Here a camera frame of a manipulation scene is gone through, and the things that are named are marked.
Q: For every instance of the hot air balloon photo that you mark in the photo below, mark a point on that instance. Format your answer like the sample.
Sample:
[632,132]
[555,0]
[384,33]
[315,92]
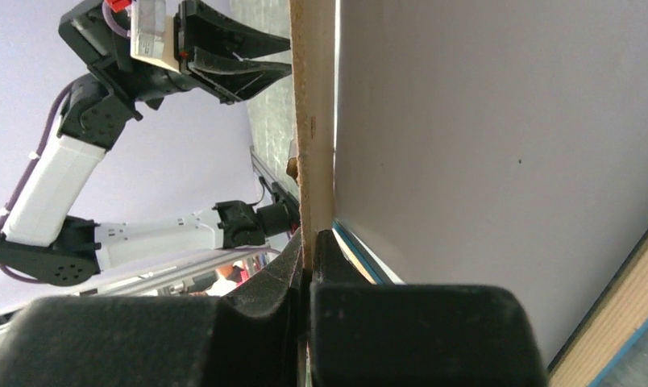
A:
[497,142]

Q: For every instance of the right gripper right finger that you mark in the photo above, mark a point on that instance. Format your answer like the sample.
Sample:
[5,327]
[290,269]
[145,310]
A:
[363,334]

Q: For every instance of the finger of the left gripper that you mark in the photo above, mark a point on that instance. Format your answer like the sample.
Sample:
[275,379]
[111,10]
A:
[231,80]
[201,26]

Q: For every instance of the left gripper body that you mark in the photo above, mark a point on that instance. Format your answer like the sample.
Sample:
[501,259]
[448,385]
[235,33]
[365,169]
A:
[107,55]

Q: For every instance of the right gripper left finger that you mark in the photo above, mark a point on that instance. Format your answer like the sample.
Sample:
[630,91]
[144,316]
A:
[245,338]

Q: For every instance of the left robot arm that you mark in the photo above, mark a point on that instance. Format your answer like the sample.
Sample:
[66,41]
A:
[42,243]

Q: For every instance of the blue picture frame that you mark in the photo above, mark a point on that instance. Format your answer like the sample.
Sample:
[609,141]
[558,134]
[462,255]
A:
[612,331]

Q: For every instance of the brown backing board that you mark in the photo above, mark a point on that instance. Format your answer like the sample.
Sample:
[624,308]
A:
[312,26]

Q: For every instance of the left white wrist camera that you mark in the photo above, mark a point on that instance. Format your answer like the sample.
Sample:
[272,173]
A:
[152,35]

